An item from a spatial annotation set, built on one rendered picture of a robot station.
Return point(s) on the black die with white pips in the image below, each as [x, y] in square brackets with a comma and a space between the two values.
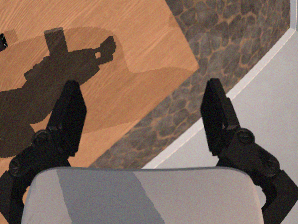
[3, 42]

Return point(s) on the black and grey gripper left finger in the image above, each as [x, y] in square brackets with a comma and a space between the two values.
[62, 135]

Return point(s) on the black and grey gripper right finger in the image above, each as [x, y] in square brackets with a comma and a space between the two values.
[236, 148]

